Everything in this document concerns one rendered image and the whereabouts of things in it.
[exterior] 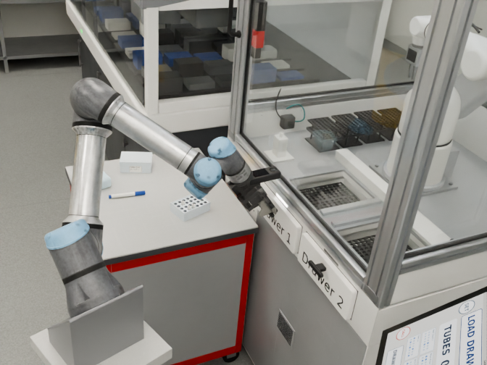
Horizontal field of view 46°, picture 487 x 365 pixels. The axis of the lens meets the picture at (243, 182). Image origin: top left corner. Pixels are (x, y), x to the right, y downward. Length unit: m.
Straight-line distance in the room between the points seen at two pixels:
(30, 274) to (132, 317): 1.56
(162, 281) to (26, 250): 1.30
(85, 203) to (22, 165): 2.33
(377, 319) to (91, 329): 0.75
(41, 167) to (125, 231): 1.96
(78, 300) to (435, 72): 1.00
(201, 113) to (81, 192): 1.04
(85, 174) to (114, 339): 0.47
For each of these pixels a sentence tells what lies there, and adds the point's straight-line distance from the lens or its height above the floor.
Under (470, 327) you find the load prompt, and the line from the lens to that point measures 1.33.
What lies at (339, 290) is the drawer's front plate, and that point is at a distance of 1.71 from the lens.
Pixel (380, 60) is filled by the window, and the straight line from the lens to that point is 1.45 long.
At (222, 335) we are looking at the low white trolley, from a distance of 2.45.
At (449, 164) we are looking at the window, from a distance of 1.45.
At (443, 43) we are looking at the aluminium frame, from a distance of 1.27.
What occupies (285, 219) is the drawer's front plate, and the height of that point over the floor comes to 0.91.
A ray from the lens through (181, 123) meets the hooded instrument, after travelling 2.60.
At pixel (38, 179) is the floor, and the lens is 3.85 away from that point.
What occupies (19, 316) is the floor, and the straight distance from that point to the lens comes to 2.91.
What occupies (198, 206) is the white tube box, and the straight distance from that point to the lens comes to 2.14.
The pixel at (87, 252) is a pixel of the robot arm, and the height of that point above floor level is 1.04.
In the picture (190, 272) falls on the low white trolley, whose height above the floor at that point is 0.60.
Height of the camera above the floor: 2.01
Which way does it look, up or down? 32 degrees down
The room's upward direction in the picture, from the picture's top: 5 degrees clockwise
